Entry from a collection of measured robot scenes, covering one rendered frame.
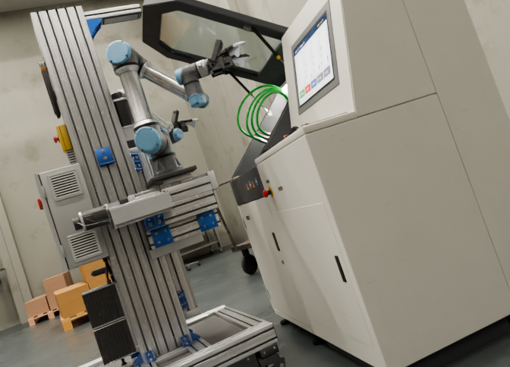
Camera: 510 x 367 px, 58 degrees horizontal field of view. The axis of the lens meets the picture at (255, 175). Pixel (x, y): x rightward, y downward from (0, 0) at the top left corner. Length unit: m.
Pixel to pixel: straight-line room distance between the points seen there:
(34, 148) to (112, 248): 8.37
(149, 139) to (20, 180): 8.51
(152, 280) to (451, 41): 1.71
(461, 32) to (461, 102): 0.29
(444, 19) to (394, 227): 0.87
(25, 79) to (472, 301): 10.15
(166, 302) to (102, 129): 0.92
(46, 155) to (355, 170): 9.28
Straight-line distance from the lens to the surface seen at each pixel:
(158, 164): 2.23
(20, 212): 10.43
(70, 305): 6.50
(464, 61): 2.05
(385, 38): 1.89
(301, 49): 2.21
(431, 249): 1.81
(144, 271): 2.35
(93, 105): 2.45
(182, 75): 2.14
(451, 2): 2.12
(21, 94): 10.96
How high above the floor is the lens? 0.79
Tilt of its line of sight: 3 degrees up
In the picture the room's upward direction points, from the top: 19 degrees counter-clockwise
